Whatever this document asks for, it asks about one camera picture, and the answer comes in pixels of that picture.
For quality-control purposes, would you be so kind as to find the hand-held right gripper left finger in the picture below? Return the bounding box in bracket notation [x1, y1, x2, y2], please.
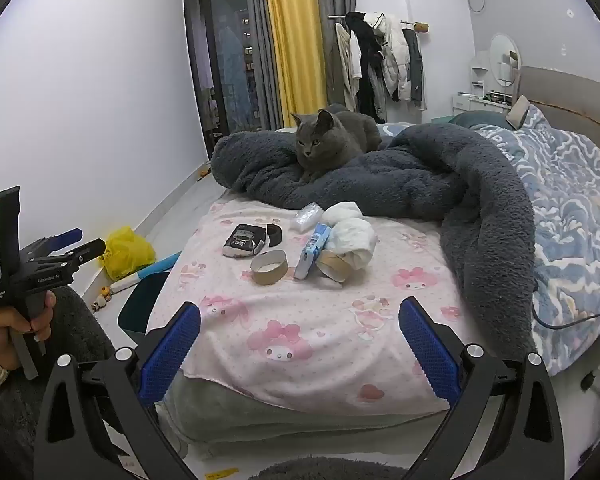
[34, 302, 202, 480]

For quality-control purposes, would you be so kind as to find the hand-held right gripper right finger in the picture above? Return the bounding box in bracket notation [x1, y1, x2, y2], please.
[398, 296, 566, 480]

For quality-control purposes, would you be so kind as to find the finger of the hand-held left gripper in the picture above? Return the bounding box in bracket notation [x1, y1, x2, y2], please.
[45, 228, 83, 251]
[60, 239, 107, 267]

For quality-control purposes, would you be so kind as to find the dark green bin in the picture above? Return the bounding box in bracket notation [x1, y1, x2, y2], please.
[117, 271, 171, 336]

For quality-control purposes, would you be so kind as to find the white terry towel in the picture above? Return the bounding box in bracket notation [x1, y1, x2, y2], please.
[325, 217, 378, 271]

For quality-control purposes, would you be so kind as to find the blue white box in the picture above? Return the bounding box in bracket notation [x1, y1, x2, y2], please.
[293, 223, 335, 281]

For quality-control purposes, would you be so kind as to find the person's left hand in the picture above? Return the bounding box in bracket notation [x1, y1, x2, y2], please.
[0, 291, 57, 372]

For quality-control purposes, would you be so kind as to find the yellow plastic bag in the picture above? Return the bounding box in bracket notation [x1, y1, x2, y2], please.
[98, 226, 157, 282]

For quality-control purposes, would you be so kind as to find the blue plush toy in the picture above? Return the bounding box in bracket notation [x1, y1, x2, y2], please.
[110, 252, 182, 293]

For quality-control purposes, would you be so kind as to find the grey bed sheet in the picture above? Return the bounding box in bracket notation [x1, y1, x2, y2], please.
[157, 370, 461, 456]

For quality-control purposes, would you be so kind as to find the pink printed blanket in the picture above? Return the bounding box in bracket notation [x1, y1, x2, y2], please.
[145, 195, 486, 418]

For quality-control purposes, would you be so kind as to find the cardboard tape roll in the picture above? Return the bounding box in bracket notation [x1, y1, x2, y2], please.
[316, 252, 353, 283]
[250, 250, 289, 287]

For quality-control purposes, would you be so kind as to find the black white packet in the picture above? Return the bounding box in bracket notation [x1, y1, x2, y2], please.
[222, 225, 266, 259]

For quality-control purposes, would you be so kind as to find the white cloth ball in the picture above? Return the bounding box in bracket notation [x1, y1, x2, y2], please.
[322, 201, 363, 226]

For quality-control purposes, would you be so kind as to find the dark grey fleece blanket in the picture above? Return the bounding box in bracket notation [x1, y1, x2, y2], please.
[211, 122, 538, 361]

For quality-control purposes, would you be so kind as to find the bubble wrap piece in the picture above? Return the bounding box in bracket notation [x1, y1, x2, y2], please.
[294, 202, 324, 233]

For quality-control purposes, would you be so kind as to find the blue patterned duvet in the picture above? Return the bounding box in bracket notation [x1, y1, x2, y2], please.
[380, 105, 600, 376]

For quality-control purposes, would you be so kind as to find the grey cat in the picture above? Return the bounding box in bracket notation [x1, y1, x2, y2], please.
[290, 103, 383, 184]

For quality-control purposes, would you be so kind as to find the dark blue pillow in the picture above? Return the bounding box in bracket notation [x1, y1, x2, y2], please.
[432, 111, 511, 131]

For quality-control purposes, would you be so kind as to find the balcony glass door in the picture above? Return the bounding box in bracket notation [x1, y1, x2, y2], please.
[182, 0, 261, 158]

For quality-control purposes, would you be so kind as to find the white dresser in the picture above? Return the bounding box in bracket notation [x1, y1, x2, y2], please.
[452, 91, 518, 123]

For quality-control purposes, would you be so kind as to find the brown pillow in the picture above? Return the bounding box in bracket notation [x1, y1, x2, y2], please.
[505, 95, 531, 131]

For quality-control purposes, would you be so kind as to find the grey garment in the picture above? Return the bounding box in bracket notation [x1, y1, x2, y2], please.
[402, 27, 428, 111]

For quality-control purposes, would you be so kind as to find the yellow curtain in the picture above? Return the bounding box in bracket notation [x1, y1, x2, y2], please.
[261, 0, 328, 126]

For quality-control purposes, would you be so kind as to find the grey bed headboard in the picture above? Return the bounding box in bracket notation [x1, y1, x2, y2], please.
[517, 66, 600, 148]

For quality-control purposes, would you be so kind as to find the black garment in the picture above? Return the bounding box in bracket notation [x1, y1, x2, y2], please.
[345, 10, 386, 123]

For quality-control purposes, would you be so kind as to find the beige coat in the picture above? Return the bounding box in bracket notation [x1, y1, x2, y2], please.
[335, 22, 363, 111]

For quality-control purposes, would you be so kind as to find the round mirror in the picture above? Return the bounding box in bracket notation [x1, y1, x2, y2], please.
[489, 33, 522, 88]

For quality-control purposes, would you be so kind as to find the black cable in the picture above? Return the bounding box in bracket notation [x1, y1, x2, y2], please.
[532, 280, 600, 331]

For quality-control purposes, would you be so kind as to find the clothes rail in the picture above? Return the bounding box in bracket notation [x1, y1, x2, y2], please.
[328, 14, 428, 28]

